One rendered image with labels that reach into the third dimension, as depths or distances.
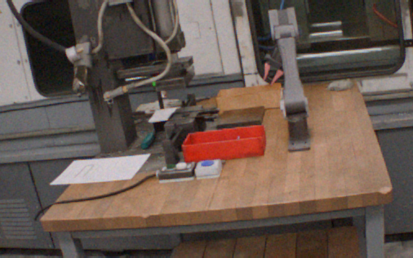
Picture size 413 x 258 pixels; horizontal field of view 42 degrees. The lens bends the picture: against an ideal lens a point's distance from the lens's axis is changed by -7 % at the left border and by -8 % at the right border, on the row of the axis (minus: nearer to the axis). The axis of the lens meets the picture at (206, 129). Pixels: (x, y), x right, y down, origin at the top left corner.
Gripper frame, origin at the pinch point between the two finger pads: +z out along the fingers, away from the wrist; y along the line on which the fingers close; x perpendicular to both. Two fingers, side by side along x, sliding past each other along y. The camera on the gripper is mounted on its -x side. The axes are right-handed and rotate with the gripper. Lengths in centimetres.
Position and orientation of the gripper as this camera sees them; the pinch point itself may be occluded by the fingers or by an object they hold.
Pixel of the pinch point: (268, 81)
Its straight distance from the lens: 224.4
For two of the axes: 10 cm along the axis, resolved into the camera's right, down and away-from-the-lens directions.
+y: -9.1, -4.2, 0.3
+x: -1.8, 3.1, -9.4
